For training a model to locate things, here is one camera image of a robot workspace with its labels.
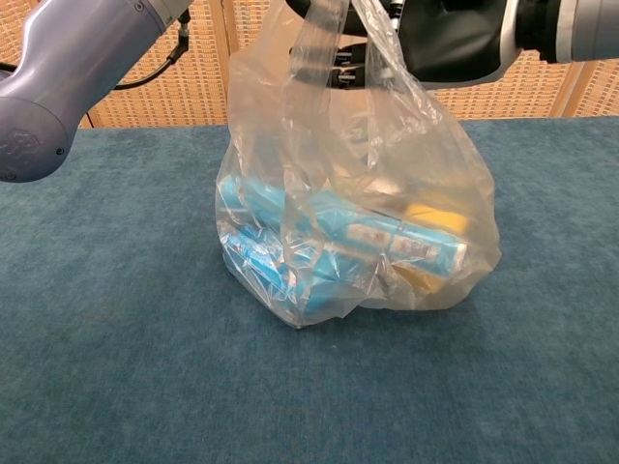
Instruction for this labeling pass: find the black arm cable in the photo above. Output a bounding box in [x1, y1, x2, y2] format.
[113, 9, 192, 92]

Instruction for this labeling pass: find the teal velvet tablecloth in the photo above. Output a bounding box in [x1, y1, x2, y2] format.
[0, 115, 619, 464]

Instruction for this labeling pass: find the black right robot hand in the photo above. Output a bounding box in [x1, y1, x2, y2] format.
[284, 0, 523, 91]

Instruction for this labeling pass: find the woven rattan folding screen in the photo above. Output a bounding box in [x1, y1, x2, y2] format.
[0, 0, 619, 131]

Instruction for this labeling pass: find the long blue toothpaste box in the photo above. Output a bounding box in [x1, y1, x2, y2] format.
[220, 176, 469, 280]

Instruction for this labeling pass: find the flat yellow packet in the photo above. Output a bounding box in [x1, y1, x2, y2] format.
[394, 264, 445, 295]

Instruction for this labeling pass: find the thick yellow sponge block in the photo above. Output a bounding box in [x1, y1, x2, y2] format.
[403, 201, 469, 237]

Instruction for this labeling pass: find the clear plastic shopping bag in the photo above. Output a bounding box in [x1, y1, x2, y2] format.
[214, 0, 502, 332]

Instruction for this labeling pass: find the blue printed snack packet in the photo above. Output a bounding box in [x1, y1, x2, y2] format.
[221, 221, 383, 316]

